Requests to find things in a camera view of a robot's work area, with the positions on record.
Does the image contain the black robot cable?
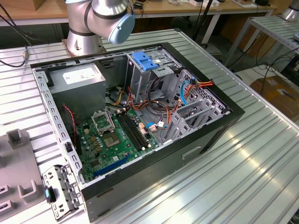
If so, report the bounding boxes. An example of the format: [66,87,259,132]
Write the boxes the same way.
[0,4,36,67]

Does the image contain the grey power supply unit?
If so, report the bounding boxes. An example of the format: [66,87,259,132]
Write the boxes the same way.
[48,64,107,119]

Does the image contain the blue expansion slot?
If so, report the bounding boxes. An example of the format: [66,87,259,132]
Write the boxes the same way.
[93,154,132,178]

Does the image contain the orange red wire bundle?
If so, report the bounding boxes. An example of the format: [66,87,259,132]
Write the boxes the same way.
[127,86,183,126]

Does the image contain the metal slat side table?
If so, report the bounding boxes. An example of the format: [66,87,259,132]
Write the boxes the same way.
[224,15,299,68]

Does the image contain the CPU socket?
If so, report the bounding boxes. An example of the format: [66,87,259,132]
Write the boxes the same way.
[102,133,121,149]

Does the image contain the thin wires with white connector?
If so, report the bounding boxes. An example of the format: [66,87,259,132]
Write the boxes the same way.
[149,121,169,133]

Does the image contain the metal slot retention bracket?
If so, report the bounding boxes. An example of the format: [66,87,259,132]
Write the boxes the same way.
[41,164,84,221]

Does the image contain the thin metal locking lever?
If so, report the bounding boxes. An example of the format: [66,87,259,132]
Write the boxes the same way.
[107,108,119,133]

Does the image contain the red orange disk power wire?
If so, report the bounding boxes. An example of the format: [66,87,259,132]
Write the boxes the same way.
[184,78,215,100]

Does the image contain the grey metal disk bay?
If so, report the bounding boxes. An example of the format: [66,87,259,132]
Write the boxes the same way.
[161,69,231,144]

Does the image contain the black open PC case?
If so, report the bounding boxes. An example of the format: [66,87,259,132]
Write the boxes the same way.
[29,42,246,224]

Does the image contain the brown cardboard box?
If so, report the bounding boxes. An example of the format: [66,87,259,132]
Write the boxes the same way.
[249,76,299,119]

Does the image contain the metal socket cover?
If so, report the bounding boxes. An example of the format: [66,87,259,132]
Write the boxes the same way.
[91,111,117,137]

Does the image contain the black case fan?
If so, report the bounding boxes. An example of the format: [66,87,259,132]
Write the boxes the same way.
[62,105,83,156]

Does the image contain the red black fan wire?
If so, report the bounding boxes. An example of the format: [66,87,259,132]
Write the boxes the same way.
[62,104,79,140]

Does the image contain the grey optical drive cage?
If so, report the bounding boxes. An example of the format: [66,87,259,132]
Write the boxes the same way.
[125,48,183,103]

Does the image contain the blue plastic drive latch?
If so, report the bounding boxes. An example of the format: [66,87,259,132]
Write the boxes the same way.
[132,51,159,72]

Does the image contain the grey parts rack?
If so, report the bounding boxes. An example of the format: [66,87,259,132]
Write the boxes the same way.
[0,129,46,224]

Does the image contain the green motherboard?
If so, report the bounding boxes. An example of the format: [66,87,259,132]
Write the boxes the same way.
[76,108,162,184]

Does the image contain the black RAM slot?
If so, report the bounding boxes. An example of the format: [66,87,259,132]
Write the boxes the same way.
[124,109,150,149]
[122,110,148,150]
[117,111,142,152]
[120,111,145,151]

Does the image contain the yellow black power wires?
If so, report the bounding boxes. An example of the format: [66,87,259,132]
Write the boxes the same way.
[111,90,126,106]

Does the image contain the long blue SATA wire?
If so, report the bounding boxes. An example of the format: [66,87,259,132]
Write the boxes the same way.
[180,77,197,106]

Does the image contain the thick black cable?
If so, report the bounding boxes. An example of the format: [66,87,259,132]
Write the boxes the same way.
[146,76,173,117]

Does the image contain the wooden desk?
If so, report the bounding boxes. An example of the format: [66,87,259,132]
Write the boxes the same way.
[0,0,278,45]

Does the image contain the labelled short blue SATA wire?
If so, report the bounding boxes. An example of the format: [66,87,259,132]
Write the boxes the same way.
[145,121,168,131]

